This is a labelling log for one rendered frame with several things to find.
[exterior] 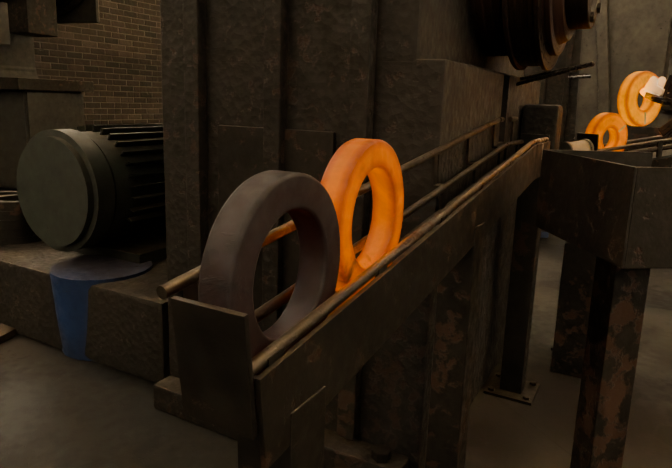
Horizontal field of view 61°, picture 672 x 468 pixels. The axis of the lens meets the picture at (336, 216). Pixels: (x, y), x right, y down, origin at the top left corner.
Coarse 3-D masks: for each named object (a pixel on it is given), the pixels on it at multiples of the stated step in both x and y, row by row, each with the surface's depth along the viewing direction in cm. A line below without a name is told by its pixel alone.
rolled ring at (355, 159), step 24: (360, 144) 63; (384, 144) 67; (336, 168) 61; (360, 168) 62; (384, 168) 68; (336, 192) 60; (384, 192) 72; (384, 216) 73; (384, 240) 72; (360, 264) 69; (336, 288) 65; (360, 288) 66
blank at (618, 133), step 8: (592, 120) 173; (600, 120) 171; (608, 120) 172; (616, 120) 174; (592, 128) 171; (600, 128) 171; (608, 128) 173; (616, 128) 174; (624, 128) 176; (600, 136) 172; (616, 136) 176; (624, 136) 177; (600, 144) 173; (608, 144) 178; (616, 144) 176; (624, 144) 177
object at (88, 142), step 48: (48, 144) 172; (96, 144) 176; (144, 144) 190; (48, 192) 176; (96, 192) 168; (144, 192) 185; (48, 240) 180; (96, 240) 178; (144, 240) 201; (0, 288) 189; (48, 288) 176; (96, 288) 166; (144, 288) 164; (48, 336) 180; (96, 336) 169; (144, 336) 158
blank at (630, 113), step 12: (636, 72) 162; (648, 72) 162; (624, 84) 161; (636, 84) 160; (624, 96) 160; (636, 96) 161; (624, 108) 161; (636, 108) 162; (648, 108) 165; (660, 108) 167; (624, 120) 164; (636, 120) 163; (648, 120) 165
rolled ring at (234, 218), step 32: (256, 192) 46; (288, 192) 49; (320, 192) 54; (224, 224) 45; (256, 224) 46; (320, 224) 55; (224, 256) 44; (256, 256) 46; (320, 256) 57; (224, 288) 44; (320, 288) 57; (256, 320) 47; (288, 320) 56; (256, 352) 48
